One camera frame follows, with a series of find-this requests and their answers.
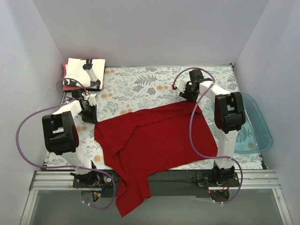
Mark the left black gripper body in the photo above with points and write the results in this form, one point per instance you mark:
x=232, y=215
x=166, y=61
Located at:
x=89, y=116

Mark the floral patterned table mat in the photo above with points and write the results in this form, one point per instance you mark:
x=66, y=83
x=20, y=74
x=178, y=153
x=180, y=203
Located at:
x=130, y=89

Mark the red folded t shirt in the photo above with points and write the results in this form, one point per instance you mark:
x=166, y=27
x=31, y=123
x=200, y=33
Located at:
x=84, y=79

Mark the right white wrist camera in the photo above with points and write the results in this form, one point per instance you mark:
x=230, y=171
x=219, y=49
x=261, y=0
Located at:
x=180, y=85

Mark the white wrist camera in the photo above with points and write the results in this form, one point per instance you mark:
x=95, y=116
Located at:
x=91, y=99
x=180, y=85

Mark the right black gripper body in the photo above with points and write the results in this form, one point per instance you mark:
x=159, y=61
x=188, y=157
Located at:
x=187, y=94

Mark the teal plastic bin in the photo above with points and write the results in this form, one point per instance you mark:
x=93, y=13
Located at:
x=253, y=126

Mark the white printed folded t shirt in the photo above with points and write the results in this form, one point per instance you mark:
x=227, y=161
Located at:
x=88, y=72

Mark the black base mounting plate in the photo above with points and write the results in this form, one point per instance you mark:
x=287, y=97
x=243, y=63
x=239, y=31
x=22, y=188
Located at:
x=196, y=183

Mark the aluminium frame rail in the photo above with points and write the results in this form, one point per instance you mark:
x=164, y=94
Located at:
x=63, y=180

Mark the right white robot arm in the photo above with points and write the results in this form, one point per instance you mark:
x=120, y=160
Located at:
x=223, y=169

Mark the red t shirt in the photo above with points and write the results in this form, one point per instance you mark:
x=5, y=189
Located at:
x=84, y=79
x=138, y=144

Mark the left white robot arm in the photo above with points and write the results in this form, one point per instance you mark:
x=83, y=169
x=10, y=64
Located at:
x=61, y=136

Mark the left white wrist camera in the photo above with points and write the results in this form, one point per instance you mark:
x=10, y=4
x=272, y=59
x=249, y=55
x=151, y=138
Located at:
x=91, y=99

